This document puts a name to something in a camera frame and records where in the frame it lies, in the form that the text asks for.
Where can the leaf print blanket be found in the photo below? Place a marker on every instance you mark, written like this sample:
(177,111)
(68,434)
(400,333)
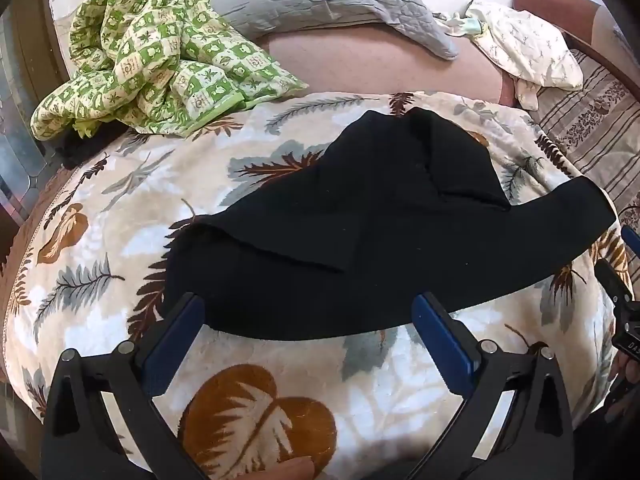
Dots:
(150,200)

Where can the brown headboard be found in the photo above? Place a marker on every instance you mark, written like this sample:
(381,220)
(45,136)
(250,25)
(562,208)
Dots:
(545,0)

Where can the cream patterned cloth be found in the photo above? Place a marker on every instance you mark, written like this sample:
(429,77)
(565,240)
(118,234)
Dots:
(530,45)

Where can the pale green small cloth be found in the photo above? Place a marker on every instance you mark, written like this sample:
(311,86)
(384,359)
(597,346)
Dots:
(462,22)

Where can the pink bedsheet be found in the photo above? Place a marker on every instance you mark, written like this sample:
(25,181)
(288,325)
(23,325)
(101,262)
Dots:
(360,65)

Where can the green checkered cloth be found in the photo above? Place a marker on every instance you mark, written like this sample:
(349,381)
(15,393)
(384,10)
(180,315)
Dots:
(150,45)

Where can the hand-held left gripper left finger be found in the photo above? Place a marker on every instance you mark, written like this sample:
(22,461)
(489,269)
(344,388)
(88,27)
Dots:
(172,342)

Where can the black pants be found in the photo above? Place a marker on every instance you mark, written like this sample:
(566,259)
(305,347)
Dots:
(360,240)

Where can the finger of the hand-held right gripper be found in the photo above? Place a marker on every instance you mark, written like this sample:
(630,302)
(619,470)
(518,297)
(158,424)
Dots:
(631,242)
(612,280)

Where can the person's right hand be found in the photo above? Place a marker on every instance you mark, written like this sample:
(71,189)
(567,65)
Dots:
(621,367)

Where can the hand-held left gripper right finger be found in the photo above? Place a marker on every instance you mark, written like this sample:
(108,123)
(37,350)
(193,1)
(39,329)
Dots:
(442,340)

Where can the grey quilted pillow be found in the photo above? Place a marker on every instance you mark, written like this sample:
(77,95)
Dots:
(320,0)

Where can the silver mirrored panel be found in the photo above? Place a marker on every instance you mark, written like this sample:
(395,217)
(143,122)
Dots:
(17,135)

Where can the striped brown bedsheet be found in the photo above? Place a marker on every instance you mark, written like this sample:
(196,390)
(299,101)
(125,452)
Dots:
(595,120)

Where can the dark cloth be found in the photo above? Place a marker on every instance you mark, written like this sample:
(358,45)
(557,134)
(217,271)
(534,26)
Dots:
(85,147)

